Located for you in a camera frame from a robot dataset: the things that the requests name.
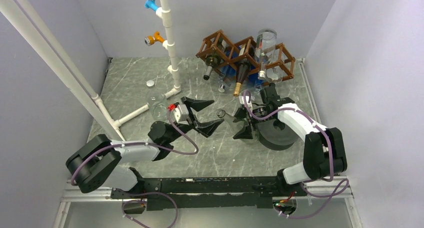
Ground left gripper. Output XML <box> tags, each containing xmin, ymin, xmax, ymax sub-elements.
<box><xmin>167</xmin><ymin>97</ymin><xmax>225</xmax><ymax>143</ymax></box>

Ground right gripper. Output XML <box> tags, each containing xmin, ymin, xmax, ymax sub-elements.
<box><xmin>230</xmin><ymin>107</ymin><xmax>274</xmax><ymax>139</ymax></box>

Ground clear bottle dark label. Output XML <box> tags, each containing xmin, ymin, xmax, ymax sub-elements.
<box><xmin>216</xmin><ymin>109</ymin><xmax>259</xmax><ymax>144</ymax></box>

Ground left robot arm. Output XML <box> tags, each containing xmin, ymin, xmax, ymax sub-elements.
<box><xmin>65</xmin><ymin>97</ymin><xmax>224</xmax><ymax>198</ymax></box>

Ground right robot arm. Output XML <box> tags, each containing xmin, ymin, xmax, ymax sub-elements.
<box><xmin>234</xmin><ymin>84</ymin><xmax>348</xmax><ymax>195</ymax></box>

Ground brown bottle gold foil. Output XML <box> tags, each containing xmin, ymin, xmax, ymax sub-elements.
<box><xmin>233</xmin><ymin>59</ymin><xmax>251</xmax><ymax>97</ymax></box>

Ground green bottle grey cap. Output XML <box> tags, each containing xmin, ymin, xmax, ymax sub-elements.
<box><xmin>203</xmin><ymin>51</ymin><xmax>222</xmax><ymax>80</ymax></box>

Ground brown wooden wine rack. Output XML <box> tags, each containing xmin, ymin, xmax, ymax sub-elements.
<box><xmin>195</xmin><ymin>30</ymin><xmax>296</xmax><ymax>82</ymax></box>

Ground large clear bottle white stopper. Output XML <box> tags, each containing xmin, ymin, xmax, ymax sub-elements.
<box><xmin>255</xmin><ymin>28</ymin><xmax>277</xmax><ymax>80</ymax></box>

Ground dark grey foam spool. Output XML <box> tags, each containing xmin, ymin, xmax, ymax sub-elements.
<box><xmin>255</xmin><ymin>119</ymin><xmax>299</xmax><ymax>151</ymax></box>

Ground clear glass jar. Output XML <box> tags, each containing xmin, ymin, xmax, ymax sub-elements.
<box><xmin>146</xmin><ymin>90</ymin><xmax>169</xmax><ymax>120</ymax></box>

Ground small silver cap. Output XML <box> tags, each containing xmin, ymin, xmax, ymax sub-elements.
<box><xmin>146</xmin><ymin>80</ymin><xmax>155</xmax><ymax>87</ymax></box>

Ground orange tap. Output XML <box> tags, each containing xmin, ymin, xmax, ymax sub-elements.
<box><xmin>144</xmin><ymin>31</ymin><xmax>165</xmax><ymax>46</ymax></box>

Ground white pvc pipe stand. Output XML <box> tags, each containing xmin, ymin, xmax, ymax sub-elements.
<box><xmin>112</xmin><ymin>0</ymin><xmax>183</xmax><ymax>129</ymax></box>

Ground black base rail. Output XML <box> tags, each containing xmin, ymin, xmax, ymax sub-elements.
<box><xmin>111</xmin><ymin>172</ymin><xmax>306</xmax><ymax>211</ymax></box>

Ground white diagonal frame pipe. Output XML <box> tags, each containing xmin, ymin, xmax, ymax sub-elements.
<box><xmin>0</xmin><ymin>0</ymin><xmax>129</xmax><ymax>156</ymax></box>

